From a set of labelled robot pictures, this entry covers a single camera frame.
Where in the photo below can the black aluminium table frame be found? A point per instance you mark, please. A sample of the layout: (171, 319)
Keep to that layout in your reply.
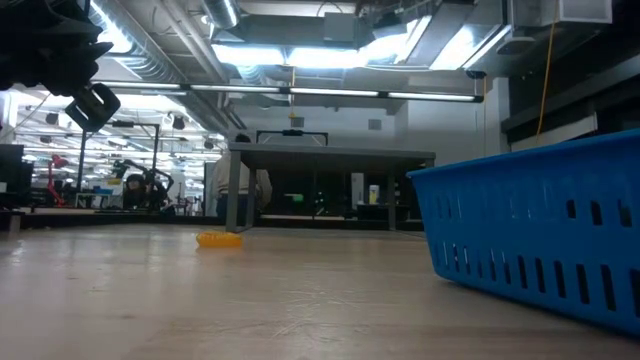
(125, 220)

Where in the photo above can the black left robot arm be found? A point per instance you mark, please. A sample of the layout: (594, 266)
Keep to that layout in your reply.
(30, 20)

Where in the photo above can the black monitor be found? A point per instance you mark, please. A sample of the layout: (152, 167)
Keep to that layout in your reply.
(15, 175)

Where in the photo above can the white yellow bottle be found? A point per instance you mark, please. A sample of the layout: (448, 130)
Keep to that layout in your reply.
(373, 194)

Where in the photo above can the red desk lamp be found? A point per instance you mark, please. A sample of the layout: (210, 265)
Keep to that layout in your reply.
(56, 180)

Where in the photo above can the long LED light bar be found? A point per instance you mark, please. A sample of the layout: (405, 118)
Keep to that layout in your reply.
(330, 92)

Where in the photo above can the person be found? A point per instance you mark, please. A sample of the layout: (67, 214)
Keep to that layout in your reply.
(262, 190)
(137, 192)

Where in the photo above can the black ceiling spotlight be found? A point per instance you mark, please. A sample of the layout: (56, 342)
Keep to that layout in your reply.
(178, 122)
(209, 144)

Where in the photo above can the grey metal riser shelf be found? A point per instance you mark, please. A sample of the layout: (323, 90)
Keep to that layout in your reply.
(330, 155)

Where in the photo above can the blue plastic basket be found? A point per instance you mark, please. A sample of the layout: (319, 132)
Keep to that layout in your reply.
(525, 210)

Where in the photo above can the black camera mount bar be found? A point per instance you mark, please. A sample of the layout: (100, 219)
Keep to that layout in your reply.
(292, 133)

